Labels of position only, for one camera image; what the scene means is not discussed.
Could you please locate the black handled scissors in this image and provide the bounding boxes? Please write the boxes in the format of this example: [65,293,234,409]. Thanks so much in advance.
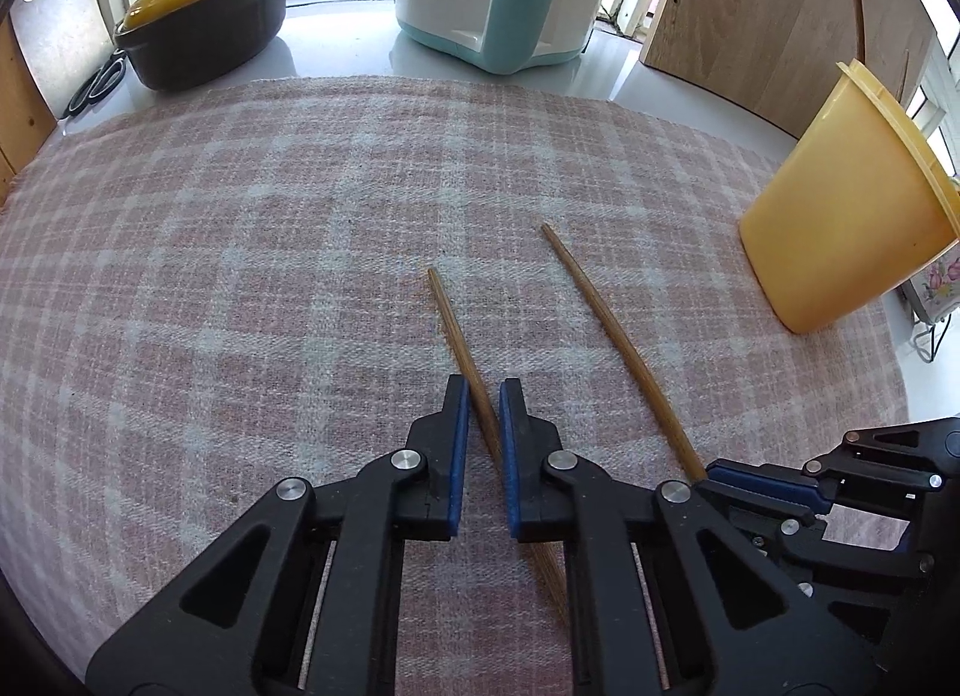
[66,49,128,118]

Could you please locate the yellow plastic container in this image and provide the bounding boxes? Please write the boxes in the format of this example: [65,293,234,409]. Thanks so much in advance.
[739,58,960,335]

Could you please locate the black casserole pot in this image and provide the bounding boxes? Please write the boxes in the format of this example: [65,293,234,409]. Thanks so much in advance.
[114,0,310,92]

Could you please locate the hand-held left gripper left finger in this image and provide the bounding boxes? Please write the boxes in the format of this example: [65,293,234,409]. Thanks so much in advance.
[86,375,472,696]

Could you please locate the light wooden board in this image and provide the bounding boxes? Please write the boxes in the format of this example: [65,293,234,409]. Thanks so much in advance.
[641,0,938,138]

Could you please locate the white cutting board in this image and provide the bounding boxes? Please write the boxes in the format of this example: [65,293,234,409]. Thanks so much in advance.
[6,0,113,119]

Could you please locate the floral slow cooker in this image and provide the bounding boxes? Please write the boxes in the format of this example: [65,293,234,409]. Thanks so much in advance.
[900,238,960,326]

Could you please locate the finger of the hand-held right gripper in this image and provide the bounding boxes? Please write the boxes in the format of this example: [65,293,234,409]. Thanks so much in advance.
[706,417,960,515]
[720,497,935,596]

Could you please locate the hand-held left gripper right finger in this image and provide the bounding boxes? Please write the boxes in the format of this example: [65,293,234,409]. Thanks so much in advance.
[499,377,878,696]

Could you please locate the pink plaid cloth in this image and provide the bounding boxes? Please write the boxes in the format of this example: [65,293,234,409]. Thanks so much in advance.
[0,76,910,696]

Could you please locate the brown wooden plank board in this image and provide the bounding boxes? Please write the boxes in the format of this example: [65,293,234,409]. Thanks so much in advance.
[0,13,57,209]

